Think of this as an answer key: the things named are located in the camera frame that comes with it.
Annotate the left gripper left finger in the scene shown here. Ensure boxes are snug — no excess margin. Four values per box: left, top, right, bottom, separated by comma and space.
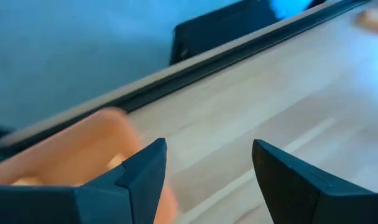
0, 138, 168, 224

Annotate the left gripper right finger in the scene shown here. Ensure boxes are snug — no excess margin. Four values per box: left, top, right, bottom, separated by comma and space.
252, 139, 378, 224

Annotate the black mounting bar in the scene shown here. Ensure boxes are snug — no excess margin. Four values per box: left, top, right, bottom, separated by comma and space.
169, 0, 282, 67

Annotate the orange plastic bin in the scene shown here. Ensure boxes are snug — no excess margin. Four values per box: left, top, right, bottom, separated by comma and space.
0, 107, 180, 224

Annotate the black aluminium table frame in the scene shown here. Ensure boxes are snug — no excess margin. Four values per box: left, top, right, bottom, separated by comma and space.
0, 0, 372, 156

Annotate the orange rectangular block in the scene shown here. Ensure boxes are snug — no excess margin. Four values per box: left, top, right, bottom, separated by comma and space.
106, 154, 127, 170
353, 6, 378, 35

